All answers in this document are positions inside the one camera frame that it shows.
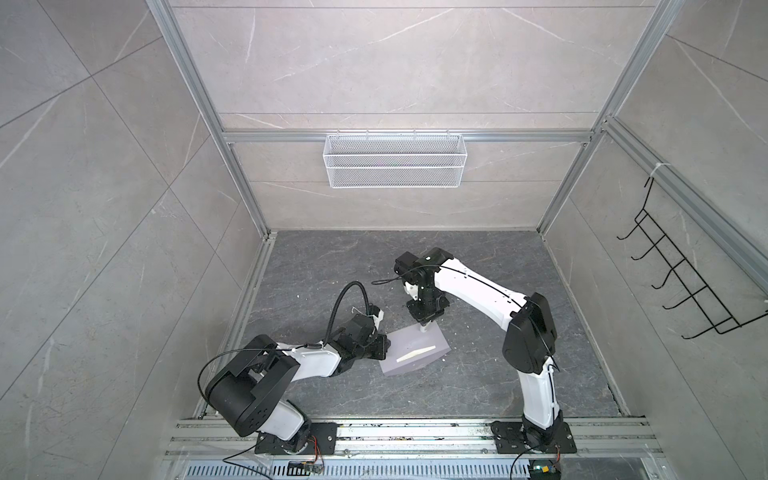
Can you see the beige letter paper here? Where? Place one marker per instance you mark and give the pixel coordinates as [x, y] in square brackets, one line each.
[415, 353]

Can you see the white vented cable duct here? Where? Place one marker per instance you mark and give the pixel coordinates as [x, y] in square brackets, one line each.
[364, 469]

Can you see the black wire hook rack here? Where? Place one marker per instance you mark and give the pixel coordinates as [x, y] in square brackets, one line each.
[718, 318]

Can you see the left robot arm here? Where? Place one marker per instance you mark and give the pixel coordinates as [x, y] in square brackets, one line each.
[248, 392]

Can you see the aluminium rail frame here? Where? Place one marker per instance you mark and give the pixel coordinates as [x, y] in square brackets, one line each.
[481, 438]

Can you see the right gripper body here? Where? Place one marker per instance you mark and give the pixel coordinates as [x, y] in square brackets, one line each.
[427, 306]

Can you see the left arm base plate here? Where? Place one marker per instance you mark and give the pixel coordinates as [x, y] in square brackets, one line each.
[314, 436]

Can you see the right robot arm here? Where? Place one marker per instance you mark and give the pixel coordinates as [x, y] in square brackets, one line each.
[526, 320]

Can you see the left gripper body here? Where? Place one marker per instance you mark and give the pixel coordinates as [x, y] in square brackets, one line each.
[381, 346]

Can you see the grey purple envelope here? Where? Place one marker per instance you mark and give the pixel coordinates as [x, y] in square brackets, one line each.
[413, 348]

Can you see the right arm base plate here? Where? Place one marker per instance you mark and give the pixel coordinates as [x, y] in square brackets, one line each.
[519, 437]

